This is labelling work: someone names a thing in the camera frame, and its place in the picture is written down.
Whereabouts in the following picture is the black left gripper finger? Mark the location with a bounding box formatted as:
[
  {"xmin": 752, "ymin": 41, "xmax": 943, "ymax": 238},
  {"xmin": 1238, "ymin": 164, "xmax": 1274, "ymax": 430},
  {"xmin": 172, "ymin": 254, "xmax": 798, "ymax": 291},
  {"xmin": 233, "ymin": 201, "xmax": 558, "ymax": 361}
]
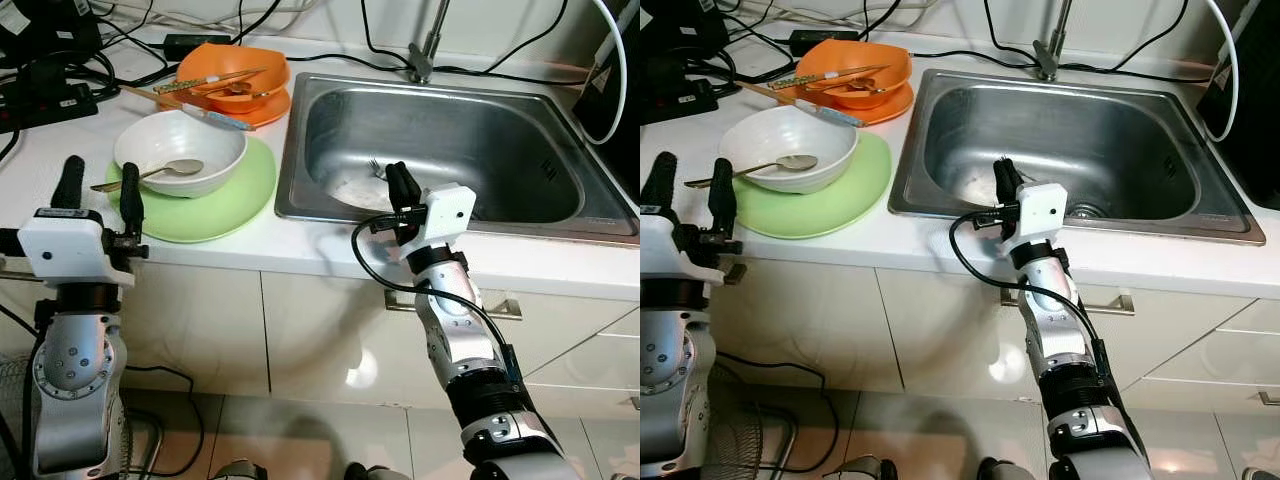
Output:
[
  {"xmin": 118, "ymin": 162, "xmax": 145, "ymax": 241},
  {"xmin": 642, "ymin": 152, "xmax": 679, "ymax": 216},
  {"xmin": 52, "ymin": 155, "xmax": 88, "ymax": 211},
  {"xmin": 708, "ymin": 157, "xmax": 734, "ymax": 236}
]

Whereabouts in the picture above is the white plate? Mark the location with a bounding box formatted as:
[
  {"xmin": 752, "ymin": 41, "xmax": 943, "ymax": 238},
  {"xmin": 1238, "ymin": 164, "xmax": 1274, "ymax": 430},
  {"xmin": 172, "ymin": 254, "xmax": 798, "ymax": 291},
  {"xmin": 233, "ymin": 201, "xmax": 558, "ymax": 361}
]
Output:
[{"xmin": 325, "ymin": 170, "xmax": 421, "ymax": 213}]

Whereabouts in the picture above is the metal spoon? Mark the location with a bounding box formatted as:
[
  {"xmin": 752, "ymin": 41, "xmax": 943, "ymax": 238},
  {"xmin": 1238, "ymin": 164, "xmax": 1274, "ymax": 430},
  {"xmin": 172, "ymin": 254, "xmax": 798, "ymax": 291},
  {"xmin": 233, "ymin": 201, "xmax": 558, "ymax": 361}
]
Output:
[
  {"xmin": 684, "ymin": 154, "xmax": 819, "ymax": 189},
  {"xmin": 90, "ymin": 159, "xmax": 205, "ymax": 193}
]

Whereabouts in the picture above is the white bowl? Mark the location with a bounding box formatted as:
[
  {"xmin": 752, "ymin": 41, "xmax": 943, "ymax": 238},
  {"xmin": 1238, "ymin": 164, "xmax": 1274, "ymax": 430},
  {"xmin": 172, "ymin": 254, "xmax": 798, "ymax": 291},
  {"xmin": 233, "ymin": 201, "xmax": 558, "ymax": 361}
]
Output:
[
  {"xmin": 113, "ymin": 110, "xmax": 248, "ymax": 198},
  {"xmin": 718, "ymin": 105, "xmax": 859, "ymax": 194}
]

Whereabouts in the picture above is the black power strip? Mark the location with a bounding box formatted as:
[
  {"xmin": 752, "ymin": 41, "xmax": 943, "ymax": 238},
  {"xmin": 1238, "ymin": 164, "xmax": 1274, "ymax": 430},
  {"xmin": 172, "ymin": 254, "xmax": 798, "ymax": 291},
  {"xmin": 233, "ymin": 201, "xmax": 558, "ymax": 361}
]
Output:
[
  {"xmin": 0, "ymin": 80, "xmax": 99, "ymax": 133},
  {"xmin": 640, "ymin": 78, "xmax": 719, "ymax": 123}
]

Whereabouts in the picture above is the green plate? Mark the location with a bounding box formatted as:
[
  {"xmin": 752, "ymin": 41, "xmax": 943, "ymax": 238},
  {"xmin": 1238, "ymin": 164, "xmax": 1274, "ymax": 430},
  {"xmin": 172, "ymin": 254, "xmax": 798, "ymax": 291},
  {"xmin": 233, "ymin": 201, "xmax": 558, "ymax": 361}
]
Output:
[
  {"xmin": 735, "ymin": 132, "xmax": 892, "ymax": 240},
  {"xmin": 105, "ymin": 135, "xmax": 278, "ymax": 244}
]

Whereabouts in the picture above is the stainless steel sink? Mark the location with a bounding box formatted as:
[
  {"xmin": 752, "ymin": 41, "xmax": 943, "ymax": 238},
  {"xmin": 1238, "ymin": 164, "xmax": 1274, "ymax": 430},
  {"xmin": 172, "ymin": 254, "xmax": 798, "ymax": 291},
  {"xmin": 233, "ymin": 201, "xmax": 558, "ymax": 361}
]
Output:
[
  {"xmin": 273, "ymin": 70, "xmax": 641, "ymax": 246},
  {"xmin": 888, "ymin": 68, "xmax": 1267, "ymax": 246}
]

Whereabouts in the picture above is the black appliance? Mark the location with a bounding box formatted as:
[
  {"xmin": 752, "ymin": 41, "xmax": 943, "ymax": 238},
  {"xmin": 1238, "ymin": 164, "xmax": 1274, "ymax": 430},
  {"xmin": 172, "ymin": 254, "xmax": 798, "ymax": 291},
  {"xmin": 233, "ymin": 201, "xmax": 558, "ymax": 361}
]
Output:
[
  {"xmin": 1195, "ymin": 0, "xmax": 1280, "ymax": 211},
  {"xmin": 575, "ymin": 20, "xmax": 641, "ymax": 151}
]

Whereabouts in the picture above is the orange plate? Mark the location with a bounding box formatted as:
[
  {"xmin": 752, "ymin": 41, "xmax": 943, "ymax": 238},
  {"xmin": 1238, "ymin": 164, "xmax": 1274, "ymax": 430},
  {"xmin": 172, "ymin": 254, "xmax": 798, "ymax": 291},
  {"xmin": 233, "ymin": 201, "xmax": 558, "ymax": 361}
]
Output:
[
  {"xmin": 175, "ymin": 85, "xmax": 292, "ymax": 129},
  {"xmin": 790, "ymin": 82, "xmax": 915, "ymax": 127}
]

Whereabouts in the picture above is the steel faucet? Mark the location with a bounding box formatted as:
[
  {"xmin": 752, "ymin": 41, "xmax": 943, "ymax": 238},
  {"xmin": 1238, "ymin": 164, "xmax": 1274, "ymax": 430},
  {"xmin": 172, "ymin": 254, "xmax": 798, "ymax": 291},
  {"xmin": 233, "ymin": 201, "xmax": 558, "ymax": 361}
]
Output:
[
  {"xmin": 1033, "ymin": 0, "xmax": 1076, "ymax": 81},
  {"xmin": 408, "ymin": 0, "xmax": 453, "ymax": 84}
]

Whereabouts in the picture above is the green-patterned chopstick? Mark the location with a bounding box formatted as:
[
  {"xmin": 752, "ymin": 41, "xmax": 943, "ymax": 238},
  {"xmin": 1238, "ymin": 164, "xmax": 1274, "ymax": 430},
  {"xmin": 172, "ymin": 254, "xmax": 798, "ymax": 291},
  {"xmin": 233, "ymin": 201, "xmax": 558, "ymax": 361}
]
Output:
[
  {"xmin": 155, "ymin": 72, "xmax": 269, "ymax": 97},
  {"xmin": 777, "ymin": 68, "xmax": 891, "ymax": 93},
  {"xmin": 153, "ymin": 68, "xmax": 269, "ymax": 93},
  {"xmin": 775, "ymin": 65, "xmax": 891, "ymax": 89}
]

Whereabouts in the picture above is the brown wooden spoon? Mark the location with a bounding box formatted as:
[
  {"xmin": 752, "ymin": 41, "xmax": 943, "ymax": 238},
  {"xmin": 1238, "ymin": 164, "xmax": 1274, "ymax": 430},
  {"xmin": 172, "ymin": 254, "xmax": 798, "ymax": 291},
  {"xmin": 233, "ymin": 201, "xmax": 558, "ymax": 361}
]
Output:
[
  {"xmin": 205, "ymin": 80, "xmax": 273, "ymax": 101},
  {"xmin": 808, "ymin": 75, "xmax": 886, "ymax": 98}
]

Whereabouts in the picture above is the black labelled charger box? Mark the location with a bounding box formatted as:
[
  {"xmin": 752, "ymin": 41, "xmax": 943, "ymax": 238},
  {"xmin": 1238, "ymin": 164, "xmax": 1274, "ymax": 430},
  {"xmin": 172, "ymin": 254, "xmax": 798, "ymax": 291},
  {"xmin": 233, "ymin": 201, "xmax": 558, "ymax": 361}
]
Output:
[
  {"xmin": 640, "ymin": 0, "xmax": 731, "ymax": 61},
  {"xmin": 0, "ymin": 0, "xmax": 101, "ymax": 66}
]

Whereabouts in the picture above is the black power adapter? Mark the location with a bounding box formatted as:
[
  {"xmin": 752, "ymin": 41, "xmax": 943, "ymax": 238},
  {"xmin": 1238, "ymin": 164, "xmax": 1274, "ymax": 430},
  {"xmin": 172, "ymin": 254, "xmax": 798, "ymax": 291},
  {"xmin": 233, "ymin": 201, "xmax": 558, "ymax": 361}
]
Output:
[
  {"xmin": 162, "ymin": 33, "xmax": 233, "ymax": 59},
  {"xmin": 790, "ymin": 28, "xmax": 859, "ymax": 53}
]

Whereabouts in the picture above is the orange bowl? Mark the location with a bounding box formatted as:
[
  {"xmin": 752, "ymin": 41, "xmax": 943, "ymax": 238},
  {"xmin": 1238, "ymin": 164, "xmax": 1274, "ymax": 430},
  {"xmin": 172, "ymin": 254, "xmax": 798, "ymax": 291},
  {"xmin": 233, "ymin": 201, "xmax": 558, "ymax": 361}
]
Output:
[
  {"xmin": 177, "ymin": 43, "xmax": 291, "ymax": 111},
  {"xmin": 797, "ymin": 40, "xmax": 913, "ymax": 109}
]

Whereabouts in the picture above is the white floor fan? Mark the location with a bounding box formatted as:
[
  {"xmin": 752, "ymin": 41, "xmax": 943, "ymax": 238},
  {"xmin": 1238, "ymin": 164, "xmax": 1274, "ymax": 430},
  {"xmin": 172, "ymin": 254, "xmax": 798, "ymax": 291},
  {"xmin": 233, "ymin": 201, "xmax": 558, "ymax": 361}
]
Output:
[
  {"xmin": 700, "ymin": 365, "xmax": 796, "ymax": 480},
  {"xmin": 0, "ymin": 355, "xmax": 161, "ymax": 480}
]

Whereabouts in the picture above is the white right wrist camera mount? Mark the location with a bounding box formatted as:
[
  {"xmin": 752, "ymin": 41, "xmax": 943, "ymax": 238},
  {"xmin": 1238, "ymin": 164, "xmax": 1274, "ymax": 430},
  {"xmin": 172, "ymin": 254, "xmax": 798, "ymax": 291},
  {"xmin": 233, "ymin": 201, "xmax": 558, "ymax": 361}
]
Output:
[
  {"xmin": 1012, "ymin": 182, "xmax": 1069, "ymax": 246},
  {"xmin": 405, "ymin": 183, "xmax": 477, "ymax": 249}
]

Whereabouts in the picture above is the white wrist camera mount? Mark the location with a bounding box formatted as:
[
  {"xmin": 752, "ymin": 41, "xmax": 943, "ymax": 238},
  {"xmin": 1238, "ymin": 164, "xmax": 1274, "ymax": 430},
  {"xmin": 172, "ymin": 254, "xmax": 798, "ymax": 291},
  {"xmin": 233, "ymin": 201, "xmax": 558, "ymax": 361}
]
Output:
[
  {"xmin": 17, "ymin": 205, "xmax": 137, "ymax": 289},
  {"xmin": 640, "ymin": 212, "xmax": 723, "ymax": 291},
  {"xmin": 405, "ymin": 183, "xmax": 477, "ymax": 249},
  {"xmin": 1012, "ymin": 182, "xmax": 1069, "ymax": 246}
]

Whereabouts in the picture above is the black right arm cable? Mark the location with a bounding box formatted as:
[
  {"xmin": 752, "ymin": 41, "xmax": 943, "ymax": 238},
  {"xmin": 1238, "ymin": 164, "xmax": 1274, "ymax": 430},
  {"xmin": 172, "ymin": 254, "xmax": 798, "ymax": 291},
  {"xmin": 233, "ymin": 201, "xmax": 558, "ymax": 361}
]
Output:
[
  {"xmin": 350, "ymin": 213, "xmax": 521, "ymax": 386},
  {"xmin": 947, "ymin": 208, "xmax": 1111, "ymax": 386}
]

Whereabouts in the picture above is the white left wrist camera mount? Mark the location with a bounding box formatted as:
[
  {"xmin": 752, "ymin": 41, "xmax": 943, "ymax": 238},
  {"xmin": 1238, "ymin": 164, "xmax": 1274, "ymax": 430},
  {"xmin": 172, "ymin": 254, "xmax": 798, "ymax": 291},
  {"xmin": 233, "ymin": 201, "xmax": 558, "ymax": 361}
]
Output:
[
  {"xmin": 17, "ymin": 205, "xmax": 137, "ymax": 289},
  {"xmin": 640, "ymin": 212, "xmax": 723, "ymax": 291}
]

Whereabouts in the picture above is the white hose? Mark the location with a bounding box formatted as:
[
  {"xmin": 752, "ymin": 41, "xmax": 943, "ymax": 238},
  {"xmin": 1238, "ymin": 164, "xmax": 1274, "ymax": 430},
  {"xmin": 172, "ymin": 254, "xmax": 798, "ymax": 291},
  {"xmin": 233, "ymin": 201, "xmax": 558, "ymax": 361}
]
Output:
[
  {"xmin": 580, "ymin": 0, "xmax": 629, "ymax": 146},
  {"xmin": 1205, "ymin": 0, "xmax": 1241, "ymax": 141}
]

